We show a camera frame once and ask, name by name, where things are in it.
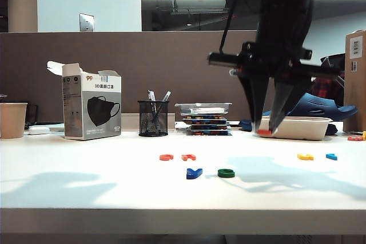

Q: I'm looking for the beige oval tray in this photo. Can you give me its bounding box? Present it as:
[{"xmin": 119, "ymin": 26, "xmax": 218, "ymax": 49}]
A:
[{"xmin": 256, "ymin": 115, "xmax": 334, "ymax": 142}]

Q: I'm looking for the blue letter y magnet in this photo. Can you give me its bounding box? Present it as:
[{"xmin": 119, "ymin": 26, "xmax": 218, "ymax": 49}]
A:
[{"xmin": 186, "ymin": 167, "xmax": 204, "ymax": 181}]

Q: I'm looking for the brown desk partition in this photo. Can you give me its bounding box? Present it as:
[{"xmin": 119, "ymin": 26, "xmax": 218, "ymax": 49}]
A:
[{"xmin": 0, "ymin": 29, "xmax": 260, "ymax": 131}]

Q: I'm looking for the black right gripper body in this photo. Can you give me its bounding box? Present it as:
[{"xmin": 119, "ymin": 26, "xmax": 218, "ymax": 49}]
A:
[{"xmin": 208, "ymin": 42, "xmax": 344, "ymax": 81}]

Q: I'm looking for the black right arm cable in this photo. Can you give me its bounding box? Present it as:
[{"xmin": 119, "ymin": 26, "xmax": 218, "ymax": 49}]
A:
[{"xmin": 218, "ymin": 0, "xmax": 248, "ymax": 54}]

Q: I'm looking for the brown cardboard box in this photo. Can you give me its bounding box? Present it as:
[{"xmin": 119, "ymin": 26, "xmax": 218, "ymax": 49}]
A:
[{"xmin": 344, "ymin": 29, "xmax": 366, "ymax": 133}]

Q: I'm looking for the navy blue rubber slipper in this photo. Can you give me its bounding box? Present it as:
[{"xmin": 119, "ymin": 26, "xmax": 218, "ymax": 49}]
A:
[
  {"xmin": 285, "ymin": 91, "xmax": 360, "ymax": 122},
  {"xmin": 238, "ymin": 109, "xmax": 276, "ymax": 133}
]

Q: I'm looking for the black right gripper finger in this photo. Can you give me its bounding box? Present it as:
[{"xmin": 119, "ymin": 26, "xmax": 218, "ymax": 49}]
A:
[
  {"xmin": 238, "ymin": 73, "xmax": 270, "ymax": 131},
  {"xmin": 268, "ymin": 77, "xmax": 313, "ymax": 137}
]

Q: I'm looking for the grey face mask box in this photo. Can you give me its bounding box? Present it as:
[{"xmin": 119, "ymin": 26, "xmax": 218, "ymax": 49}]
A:
[{"xmin": 46, "ymin": 60, "xmax": 123, "ymax": 141}]

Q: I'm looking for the red plaid garment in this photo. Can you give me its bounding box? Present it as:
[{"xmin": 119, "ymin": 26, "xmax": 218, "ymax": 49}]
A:
[{"xmin": 311, "ymin": 77, "xmax": 347, "ymax": 107}]

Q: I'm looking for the white earbuds case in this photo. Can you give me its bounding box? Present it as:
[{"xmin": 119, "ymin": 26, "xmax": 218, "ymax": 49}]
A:
[{"xmin": 27, "ymin": 125, "xmax": 51, "ymax": 136}]

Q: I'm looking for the brown paper cup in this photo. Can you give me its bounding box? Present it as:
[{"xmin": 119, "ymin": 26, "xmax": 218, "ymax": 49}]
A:
[{"xmin": 0, "ymin": 102, "xmax": 29, "ymax": 139}]

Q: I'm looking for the silver wall switch plate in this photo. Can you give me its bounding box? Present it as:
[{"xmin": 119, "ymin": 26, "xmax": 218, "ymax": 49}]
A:
[{"xmin": 78, "ymin": 13, "xmax": 96, "ymax": 33}]

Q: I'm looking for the black and white pen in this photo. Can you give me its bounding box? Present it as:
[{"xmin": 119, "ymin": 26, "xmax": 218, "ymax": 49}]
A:
[
  {"xmin": 146, "ymin": 89, "xmax": 158, "ymax": 122},
  {"xmin": 154, "ymin": 90, "xmax": 172, "ymax": 122}
]

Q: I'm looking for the grey chair part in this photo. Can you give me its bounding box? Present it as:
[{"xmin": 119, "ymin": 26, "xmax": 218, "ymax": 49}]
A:
[{"xmin": 320, "ymin": 53, "xmax": 347, "ymax": 88}]

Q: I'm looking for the black mesh pen holder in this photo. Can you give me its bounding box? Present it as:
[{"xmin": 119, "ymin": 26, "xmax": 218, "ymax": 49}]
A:
[{"xmin": 137, "ymin": 99, "xmax": 170, "ymax": 138}]

